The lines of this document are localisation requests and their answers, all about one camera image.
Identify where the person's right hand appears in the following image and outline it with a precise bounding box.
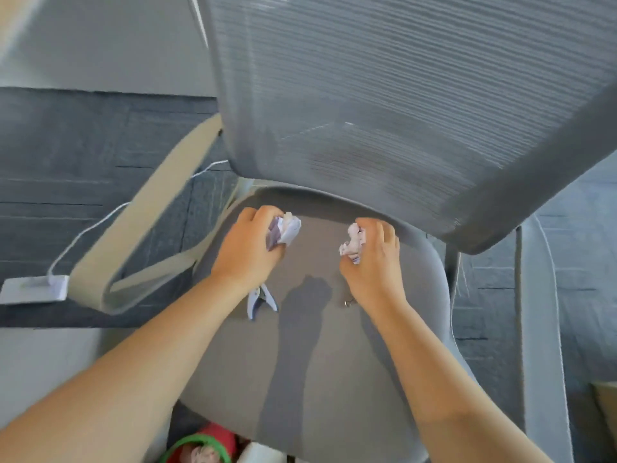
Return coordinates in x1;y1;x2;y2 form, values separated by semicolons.
339;217;409;316

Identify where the person's left forearm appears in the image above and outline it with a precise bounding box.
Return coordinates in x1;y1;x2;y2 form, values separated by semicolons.
0;274;258;463

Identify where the grey chair seat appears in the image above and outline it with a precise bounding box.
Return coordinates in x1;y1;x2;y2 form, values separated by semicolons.
178;180;475;463

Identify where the brown cardboard box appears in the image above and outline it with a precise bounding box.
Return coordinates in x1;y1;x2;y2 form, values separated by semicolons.
592;381;617;441

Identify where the white blue clothes peg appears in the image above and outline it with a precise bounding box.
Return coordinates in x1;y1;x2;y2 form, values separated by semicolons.
247;283;279;321

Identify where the red round container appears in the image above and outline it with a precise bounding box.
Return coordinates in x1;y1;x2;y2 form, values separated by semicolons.
200;422;238;458

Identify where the grey mesh chair backrest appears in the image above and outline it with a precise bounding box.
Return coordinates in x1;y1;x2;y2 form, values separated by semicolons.
188;0;617;256

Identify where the white packet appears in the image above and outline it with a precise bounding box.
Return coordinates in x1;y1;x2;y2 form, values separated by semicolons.
236;441;288;463

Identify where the white power strip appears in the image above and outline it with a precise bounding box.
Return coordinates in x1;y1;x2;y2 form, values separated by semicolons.
0;275;69;305

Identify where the white purple paper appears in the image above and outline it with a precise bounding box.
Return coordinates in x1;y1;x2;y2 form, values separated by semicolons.
339;223;366;265
266;212;302;251

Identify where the green rimmed basket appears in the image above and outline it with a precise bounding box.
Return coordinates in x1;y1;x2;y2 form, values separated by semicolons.
159;433;232;463

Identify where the white power cable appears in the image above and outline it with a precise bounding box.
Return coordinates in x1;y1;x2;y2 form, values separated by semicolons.
47;160;229;277

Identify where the person's right forearm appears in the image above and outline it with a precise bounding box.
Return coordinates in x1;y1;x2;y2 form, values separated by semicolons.
359;299;555;463

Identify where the person's left hand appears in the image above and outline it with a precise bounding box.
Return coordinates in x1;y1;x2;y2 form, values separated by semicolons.
210;205;287;295

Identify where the pale chair armrest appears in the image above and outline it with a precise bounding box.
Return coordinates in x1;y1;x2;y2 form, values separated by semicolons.
67;113;242;316
513;214;577;463

